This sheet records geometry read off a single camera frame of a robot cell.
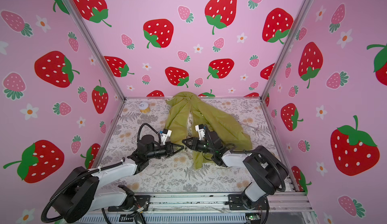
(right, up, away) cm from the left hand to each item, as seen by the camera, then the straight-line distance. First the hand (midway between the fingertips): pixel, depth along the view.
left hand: (183, 148), depth 77 cm
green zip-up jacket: (-6, +24, +30) cm, 39 cm away
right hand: (-1, +3, +3) cm, 4 cm away
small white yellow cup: (-33, +22, +33) cm, 52 cm away
